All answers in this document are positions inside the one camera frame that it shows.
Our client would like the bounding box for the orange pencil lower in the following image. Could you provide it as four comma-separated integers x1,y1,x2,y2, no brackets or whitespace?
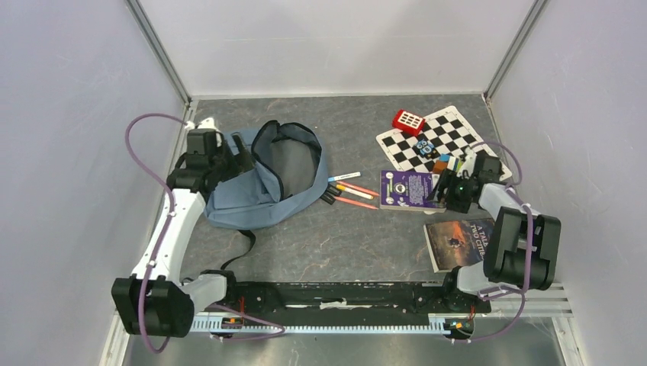
335,197,378,210

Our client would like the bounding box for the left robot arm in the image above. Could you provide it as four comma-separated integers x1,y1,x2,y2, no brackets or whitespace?
111,128,253,338

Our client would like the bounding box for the white blue pen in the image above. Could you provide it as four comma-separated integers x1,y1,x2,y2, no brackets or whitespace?
328,172,362,182

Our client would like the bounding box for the purple book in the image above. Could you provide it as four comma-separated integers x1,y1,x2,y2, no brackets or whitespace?
379,170,446,214

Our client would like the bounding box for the orange pencil upper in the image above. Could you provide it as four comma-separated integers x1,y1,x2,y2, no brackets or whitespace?
340,181,380,196

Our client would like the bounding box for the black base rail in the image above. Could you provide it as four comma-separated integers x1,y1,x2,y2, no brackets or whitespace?
208,281,491,327

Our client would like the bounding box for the red calculator toy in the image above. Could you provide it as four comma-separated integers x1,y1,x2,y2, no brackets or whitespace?
391,109,426,136

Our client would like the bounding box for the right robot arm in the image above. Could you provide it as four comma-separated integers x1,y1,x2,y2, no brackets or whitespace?
424,156,561,311

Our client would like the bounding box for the blue student backpack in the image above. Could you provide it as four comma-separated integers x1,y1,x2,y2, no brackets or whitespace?
204,120,330,271

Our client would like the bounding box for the orange pencil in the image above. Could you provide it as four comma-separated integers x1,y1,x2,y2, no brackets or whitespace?
335,197,378,210
340,181,380,196

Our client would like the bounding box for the blue robot toy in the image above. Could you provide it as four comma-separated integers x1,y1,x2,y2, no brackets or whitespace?
414,140,439,159

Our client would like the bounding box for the dark novel book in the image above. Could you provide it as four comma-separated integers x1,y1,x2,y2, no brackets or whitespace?
423,218,495,273

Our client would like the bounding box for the colourful block stack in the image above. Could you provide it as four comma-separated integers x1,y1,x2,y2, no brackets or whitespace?
432,154,462,175

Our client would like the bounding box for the white yellow pen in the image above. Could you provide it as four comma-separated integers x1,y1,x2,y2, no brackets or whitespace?
336,185,374,200

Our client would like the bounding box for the checkered chess board mat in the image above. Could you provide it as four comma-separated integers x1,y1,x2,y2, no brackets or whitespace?
375,105,496,172

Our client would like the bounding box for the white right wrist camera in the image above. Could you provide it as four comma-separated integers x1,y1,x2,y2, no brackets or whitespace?
457,150,477,178

